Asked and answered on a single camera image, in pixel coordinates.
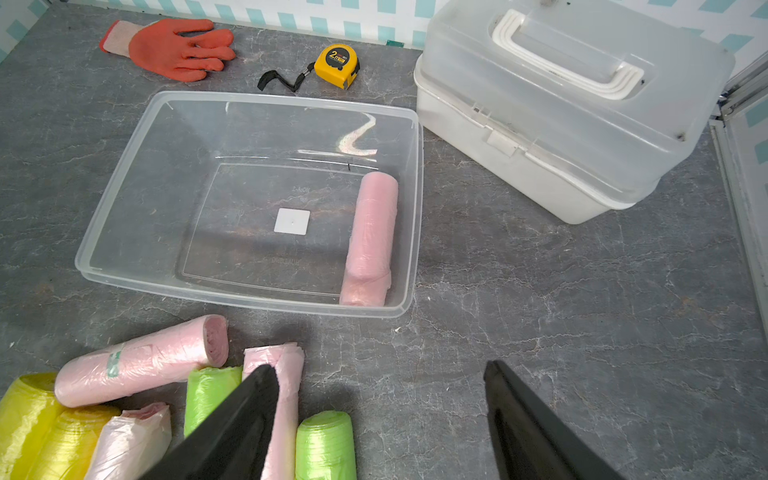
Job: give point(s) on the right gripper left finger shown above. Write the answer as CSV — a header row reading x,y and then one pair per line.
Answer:
x,y
233,441

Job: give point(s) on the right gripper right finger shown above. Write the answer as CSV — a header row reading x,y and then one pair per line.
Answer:
x,y
529,441

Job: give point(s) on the pink roll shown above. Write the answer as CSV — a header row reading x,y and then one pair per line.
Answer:
x,y
367,276
288,361
132,443
151,361

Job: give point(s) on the green roll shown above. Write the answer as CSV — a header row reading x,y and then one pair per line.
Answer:
x,y
207,388
325,447

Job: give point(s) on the yellow roll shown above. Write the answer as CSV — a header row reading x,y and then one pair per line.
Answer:
x,y
68,448
28,410

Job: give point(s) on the clear plastic storage box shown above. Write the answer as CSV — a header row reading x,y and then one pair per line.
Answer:
x,y
248,200

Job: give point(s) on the white lidded tool case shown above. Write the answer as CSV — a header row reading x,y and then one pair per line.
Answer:
x,y
583,106

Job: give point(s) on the yellow tape measure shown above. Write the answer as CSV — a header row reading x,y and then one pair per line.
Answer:
x,y
338,65

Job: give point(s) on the red work glove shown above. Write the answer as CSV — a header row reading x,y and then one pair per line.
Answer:
x,y
184,50

